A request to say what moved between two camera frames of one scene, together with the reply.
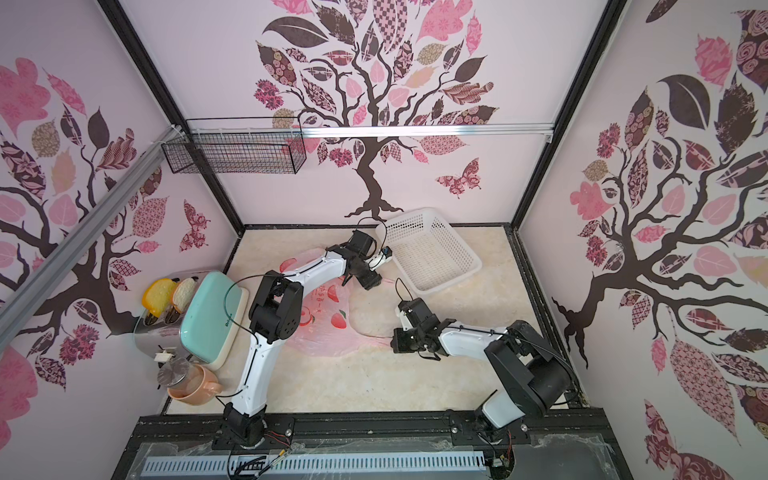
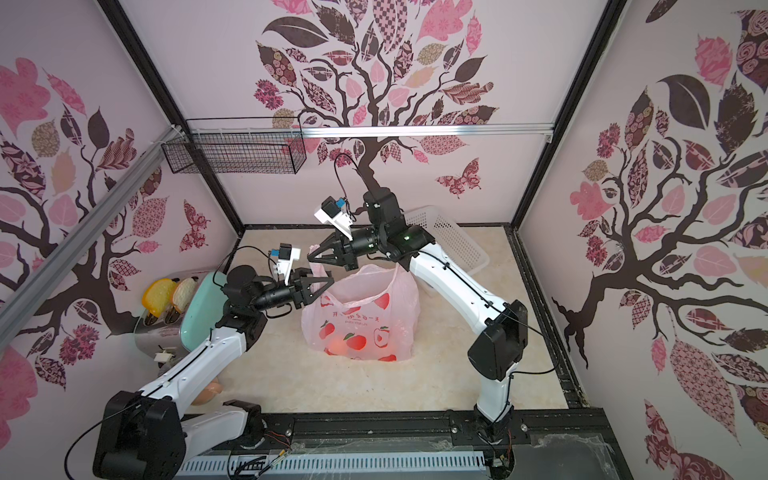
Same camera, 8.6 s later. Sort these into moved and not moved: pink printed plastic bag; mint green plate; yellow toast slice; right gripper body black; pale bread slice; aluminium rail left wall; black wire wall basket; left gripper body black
Moved: pink printed plastic bag; right gripper body black; left gripper body black
Not moved: pale bread slice; aluminium rail left wall; yellow toast slice; black wire wall basket; mint green plate
